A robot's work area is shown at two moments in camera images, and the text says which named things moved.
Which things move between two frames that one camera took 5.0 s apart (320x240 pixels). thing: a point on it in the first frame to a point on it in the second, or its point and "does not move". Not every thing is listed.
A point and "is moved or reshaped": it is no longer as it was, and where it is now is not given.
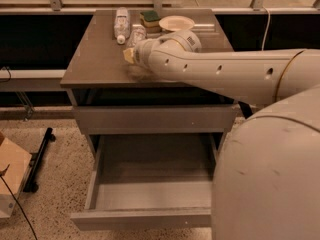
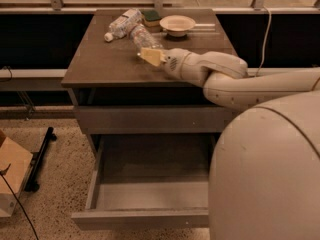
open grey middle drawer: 150,182 does not move
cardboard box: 14,166 does not move
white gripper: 141,53 to 172,60
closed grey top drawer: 156,119 does not move
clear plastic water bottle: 137,34 is moved or reshaped
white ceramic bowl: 176,23 does not move
